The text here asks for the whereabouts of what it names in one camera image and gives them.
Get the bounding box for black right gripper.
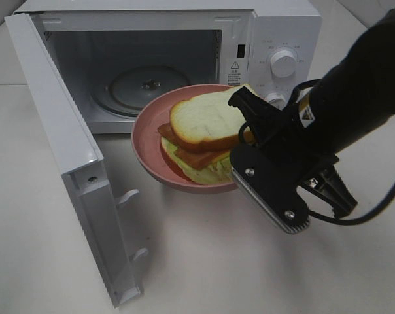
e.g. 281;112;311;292
228;86;358;218

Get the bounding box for white timer knob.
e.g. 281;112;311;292
264;92;287;110

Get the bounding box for toast sandwich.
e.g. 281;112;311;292
158;84;256;185

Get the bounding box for pink plate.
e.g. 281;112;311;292
131;84;237;194

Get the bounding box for white microwave door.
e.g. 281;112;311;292
5;13;148;307

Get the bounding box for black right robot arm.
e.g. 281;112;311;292
228;8;395;226

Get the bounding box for white power knob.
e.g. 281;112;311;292
270;48;297;78

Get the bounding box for warning label sticker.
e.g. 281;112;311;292
226;58;243;86

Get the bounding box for glass turntable plate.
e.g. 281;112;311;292
92;65;191;117

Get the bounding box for white microwave oven body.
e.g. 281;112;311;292
11;1;322;134

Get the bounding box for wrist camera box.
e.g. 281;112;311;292
230;144;310;234

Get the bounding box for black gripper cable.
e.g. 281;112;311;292
237;78;395;226

